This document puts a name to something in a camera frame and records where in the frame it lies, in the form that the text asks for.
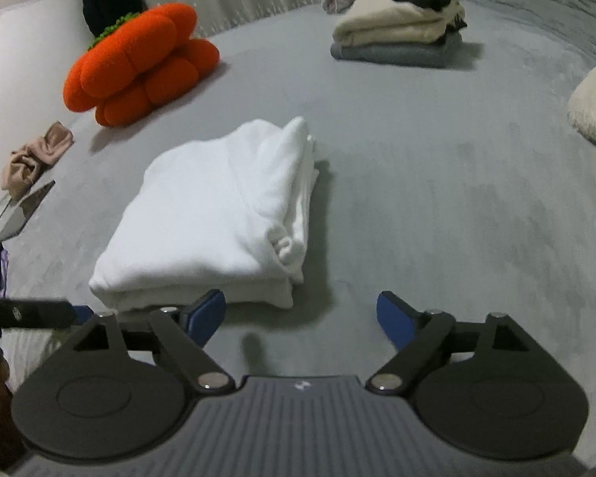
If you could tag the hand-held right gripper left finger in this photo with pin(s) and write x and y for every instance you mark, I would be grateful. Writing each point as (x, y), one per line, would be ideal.
(206, 315)

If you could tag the folded grey garment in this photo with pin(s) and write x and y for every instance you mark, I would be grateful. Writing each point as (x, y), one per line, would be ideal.
(392, 54)

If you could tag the grey quilted blanket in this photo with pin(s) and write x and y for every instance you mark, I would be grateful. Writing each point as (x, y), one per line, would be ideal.
(551, 0)

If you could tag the crumpled beige pink cloth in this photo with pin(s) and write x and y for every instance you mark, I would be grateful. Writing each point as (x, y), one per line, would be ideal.
(35, 159)

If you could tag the orange pumpkin cushion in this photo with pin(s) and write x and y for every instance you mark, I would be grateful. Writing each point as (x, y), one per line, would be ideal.
(139, 64)

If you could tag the black hanging cloth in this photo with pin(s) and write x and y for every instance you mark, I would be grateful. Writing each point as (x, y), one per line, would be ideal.
(109, 0)

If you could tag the dark phone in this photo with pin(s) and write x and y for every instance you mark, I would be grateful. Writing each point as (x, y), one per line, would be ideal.
(25, 208)

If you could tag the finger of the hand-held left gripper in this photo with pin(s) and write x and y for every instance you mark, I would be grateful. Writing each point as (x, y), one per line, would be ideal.
(39, 314)

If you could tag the folded beige garment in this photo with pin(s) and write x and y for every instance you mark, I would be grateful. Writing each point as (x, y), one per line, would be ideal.
(392, 22)

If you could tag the white printed sweatshirt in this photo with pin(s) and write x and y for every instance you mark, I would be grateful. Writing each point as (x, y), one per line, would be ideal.
(203, 208)

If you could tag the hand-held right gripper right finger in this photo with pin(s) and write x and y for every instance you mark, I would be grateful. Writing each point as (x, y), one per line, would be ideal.
(397, 318)

